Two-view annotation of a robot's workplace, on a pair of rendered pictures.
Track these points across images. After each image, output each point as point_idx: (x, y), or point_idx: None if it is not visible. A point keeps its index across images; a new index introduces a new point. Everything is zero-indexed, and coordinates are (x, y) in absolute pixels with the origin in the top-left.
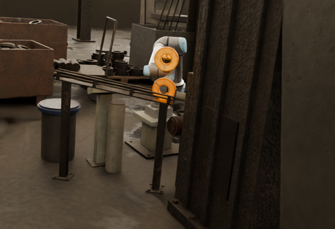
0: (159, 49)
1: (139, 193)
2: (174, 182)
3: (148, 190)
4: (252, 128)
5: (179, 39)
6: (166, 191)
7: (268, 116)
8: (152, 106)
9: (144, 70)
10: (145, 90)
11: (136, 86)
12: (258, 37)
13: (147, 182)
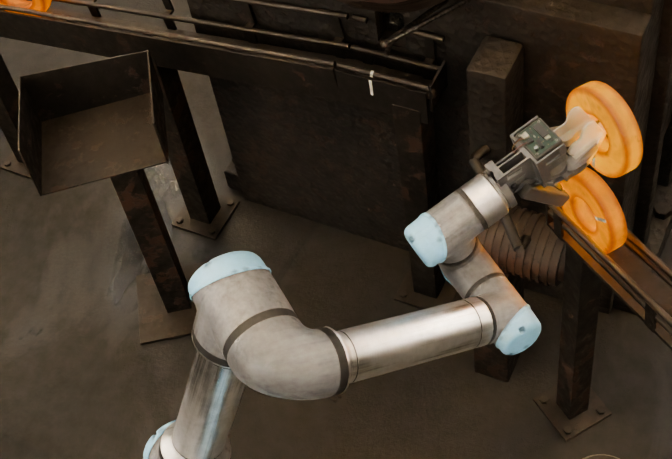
0: (635, 119)
1: (635, 421)
2: (487, 400)
3: (605, 408)
4: None
5: (254, 265)
6: (556, 377)
7: None
8: None
9: (540, 324)
10: (649, 250)
11: (647, 294)
12: None
13: (557, 454)
